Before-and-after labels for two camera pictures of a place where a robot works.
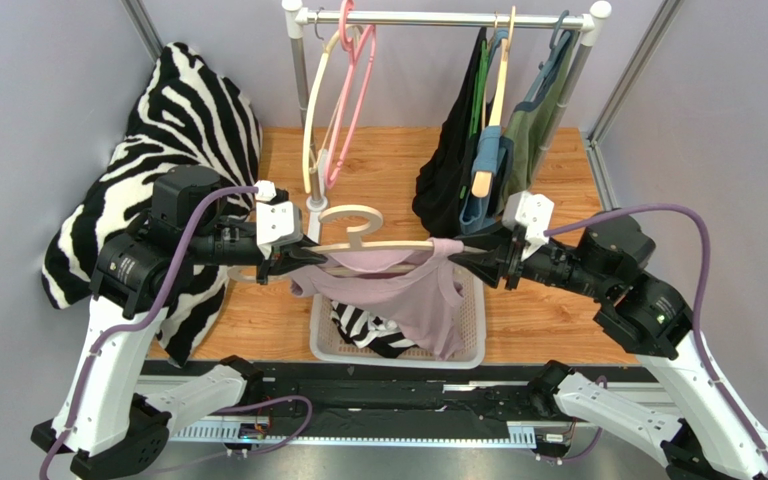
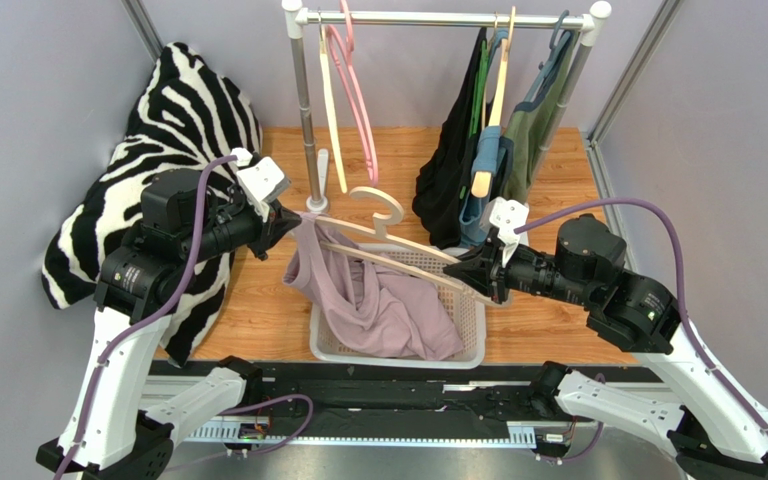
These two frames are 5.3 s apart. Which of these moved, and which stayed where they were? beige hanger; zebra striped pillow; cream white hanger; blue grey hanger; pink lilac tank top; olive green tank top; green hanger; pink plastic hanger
Moved: pink plastic hanger; pink lilac tank top; beige hanger; cream white hanger
Stayed: green hanger; olive green tank top; zebra striped pillow; blue grey hanger
